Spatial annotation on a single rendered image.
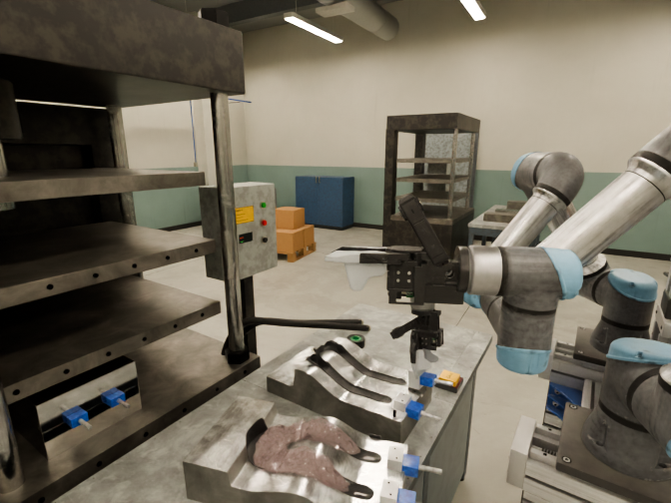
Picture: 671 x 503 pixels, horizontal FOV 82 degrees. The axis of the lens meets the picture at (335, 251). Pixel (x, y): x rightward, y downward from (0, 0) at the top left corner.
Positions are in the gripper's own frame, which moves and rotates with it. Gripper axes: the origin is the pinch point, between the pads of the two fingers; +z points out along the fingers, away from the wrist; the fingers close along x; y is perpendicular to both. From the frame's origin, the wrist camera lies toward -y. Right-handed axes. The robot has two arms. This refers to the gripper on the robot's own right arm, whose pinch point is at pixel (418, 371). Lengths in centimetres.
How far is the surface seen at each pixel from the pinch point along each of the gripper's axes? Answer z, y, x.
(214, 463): 7, -28, -57
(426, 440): 16.6, 5.3, -8.5
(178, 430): 13, -58, -45
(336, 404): 7.9, -19.7, -17.1
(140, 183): -63, -73, -43
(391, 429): 11.2, -1.7, -16.8
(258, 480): 12, -19, -51
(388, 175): -113, -176, 359
